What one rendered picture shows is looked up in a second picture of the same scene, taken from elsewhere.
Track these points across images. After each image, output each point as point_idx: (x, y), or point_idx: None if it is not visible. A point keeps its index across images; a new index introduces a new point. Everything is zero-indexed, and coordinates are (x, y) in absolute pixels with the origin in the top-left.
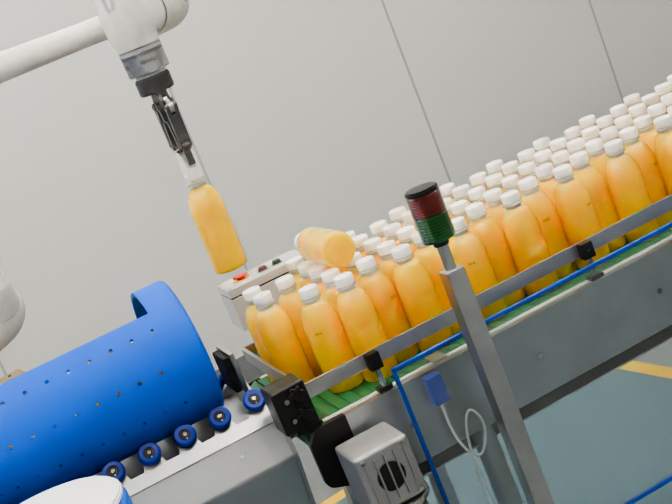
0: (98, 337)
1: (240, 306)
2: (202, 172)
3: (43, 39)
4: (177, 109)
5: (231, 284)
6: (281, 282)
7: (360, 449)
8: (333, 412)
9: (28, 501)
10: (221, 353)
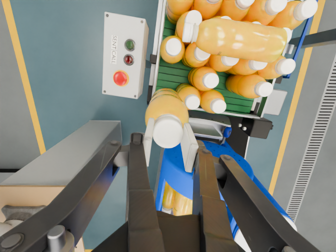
0: (231, 228)
1: (140, 92)
2: (189, 126)
3: None
4: (304, 243)
5: (122, 88)
6: (216, 85)
7: (274, 108)
8: (252, 104)
9: (239, 237)
10: (205, 137)
